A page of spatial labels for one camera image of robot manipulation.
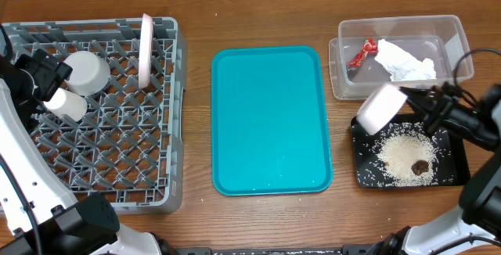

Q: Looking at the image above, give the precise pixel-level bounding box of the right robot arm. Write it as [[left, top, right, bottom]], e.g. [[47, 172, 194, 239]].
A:
[[356, 83, 500, 254]]

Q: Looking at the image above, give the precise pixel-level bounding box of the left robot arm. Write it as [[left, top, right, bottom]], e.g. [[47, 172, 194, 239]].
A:
[[1, 49, 170, 254]]

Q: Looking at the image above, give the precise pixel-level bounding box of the white paper cup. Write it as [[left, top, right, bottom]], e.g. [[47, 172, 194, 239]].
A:
[[43, 88, 87, 122]]

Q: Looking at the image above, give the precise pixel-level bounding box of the large white plate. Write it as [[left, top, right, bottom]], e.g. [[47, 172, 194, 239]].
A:
[[138, 13, 153, 88]]

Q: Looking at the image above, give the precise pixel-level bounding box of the teal plastic serving tray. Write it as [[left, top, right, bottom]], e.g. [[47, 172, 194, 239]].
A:
[[211, 45, 333, 196]]

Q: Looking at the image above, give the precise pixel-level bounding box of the spilled white rice pile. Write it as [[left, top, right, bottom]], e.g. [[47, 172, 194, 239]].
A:
[[351, 121, 457, 189]]

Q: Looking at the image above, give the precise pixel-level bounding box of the black rectangular tray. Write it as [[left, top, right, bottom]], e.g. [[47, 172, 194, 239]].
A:
[[349, 113, 471, 189]]

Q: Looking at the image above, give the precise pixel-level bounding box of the clear plastic waste bin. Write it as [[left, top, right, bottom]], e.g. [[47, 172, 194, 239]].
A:
[[329, 15, 474, 100]]

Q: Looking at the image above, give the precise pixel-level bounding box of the brown food scrap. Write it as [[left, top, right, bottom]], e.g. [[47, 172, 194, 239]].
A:
[[411, 160, 430, 176]]

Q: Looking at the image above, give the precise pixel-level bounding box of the small white dish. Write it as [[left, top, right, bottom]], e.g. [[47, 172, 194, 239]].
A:
[[356, 84, 408, 135]]

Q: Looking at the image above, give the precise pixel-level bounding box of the red snack wrapper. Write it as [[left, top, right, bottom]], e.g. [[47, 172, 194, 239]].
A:
[[347, 38, 379, 68]]

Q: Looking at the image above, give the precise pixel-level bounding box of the white tissue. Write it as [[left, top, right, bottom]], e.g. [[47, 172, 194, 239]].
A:
[[375, 39, 436, 81]]

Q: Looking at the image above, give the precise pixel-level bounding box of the grey plastic dishwasher rack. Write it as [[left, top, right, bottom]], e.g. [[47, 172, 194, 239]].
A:
[[4, 17, 187, 214]]

